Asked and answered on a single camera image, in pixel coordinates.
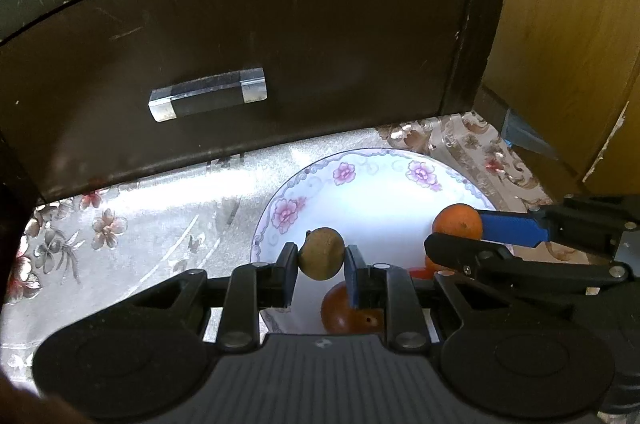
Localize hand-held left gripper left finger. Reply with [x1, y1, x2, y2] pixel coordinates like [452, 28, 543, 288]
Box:
[131, 243, 300, 351]

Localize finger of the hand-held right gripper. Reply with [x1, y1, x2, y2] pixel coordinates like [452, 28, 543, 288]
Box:
[423, 232, 629, 293]
[475, 204, 568, 249]

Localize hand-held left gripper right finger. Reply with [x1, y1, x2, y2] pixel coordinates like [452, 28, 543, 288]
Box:
[345, 245, 501, 351]

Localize large dark red tomato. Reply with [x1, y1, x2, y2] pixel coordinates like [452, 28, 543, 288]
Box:
[320, 281, 387, 335]

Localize brown longan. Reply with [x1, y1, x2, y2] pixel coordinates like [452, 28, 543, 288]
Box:
[298, 227, 346, 281]

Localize white floral plate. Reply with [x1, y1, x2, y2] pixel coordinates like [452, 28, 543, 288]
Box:
[250, 147, 516, 336]

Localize floral tablecloth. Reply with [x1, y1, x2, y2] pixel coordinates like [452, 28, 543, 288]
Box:
[0, 111, 593, 405]

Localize light wooden cabinet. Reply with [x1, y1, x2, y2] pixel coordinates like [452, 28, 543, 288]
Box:
[479, 0, 640, 201]

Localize dark wooden nightstand drawer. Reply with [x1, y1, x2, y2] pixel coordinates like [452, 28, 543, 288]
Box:
[0, 0, 516, 205]

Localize clear drawer handle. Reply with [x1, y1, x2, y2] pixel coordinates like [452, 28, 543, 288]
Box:
[148, 66, 268, 123]

